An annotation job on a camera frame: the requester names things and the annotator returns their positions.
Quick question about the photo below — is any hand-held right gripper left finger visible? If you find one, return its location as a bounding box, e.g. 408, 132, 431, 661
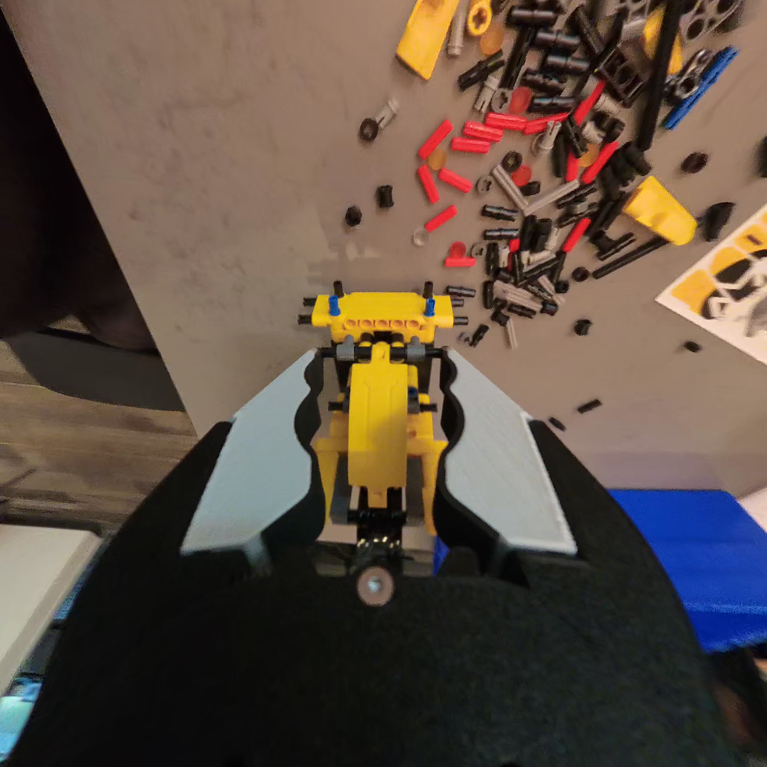
180, 349, 328, 575

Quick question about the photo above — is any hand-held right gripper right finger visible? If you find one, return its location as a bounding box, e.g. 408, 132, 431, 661
433, 348, 579, 577

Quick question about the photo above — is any yellow toy brick model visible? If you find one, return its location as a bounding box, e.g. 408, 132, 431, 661
298, 280, 469, 552

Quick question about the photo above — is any blue plastic bin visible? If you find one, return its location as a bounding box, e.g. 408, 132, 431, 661
605, 488, 767, 654

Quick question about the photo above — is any white box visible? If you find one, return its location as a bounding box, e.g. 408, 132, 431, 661
0, 524, 103, 690

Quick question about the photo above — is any printed sticker sheet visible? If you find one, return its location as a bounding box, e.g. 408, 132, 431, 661
655, 204, 767, 366

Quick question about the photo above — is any yellow curved toy panel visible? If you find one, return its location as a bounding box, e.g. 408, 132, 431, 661
622, 175, 699, 246
395, 0, 461, 80

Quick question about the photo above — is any pile of toy brick parts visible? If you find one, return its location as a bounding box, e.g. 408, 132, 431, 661
343, 0, 741, 432

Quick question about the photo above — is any blue toy beam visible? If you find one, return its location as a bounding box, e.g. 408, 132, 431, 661
662, 47, 739, 129

